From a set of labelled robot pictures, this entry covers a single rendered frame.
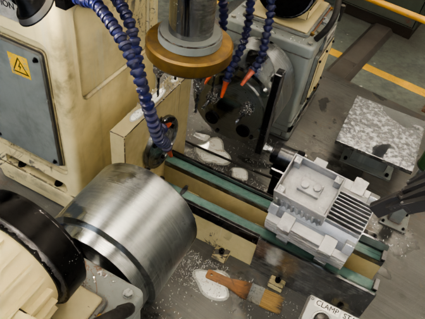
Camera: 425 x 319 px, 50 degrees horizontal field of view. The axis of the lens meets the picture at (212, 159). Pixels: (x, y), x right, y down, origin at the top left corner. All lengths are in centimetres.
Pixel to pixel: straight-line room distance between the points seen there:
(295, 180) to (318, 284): 28
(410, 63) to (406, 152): 246
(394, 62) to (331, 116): 218
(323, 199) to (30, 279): 63
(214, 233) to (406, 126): 76
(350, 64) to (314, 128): 197
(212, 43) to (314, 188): 37
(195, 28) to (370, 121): 84
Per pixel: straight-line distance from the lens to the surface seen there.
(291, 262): 113
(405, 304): 131
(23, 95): 108
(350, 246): 101
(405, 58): 397
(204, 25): 89
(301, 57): 137
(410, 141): 156
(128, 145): 102
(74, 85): 99
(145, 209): 85
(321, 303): 89
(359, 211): 103
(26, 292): 59
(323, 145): 159
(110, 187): 88
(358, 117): 157
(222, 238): 119
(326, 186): 102
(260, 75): 121
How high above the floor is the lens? 183
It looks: 45 degrees down
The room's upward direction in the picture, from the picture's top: 9 degrees clockwise
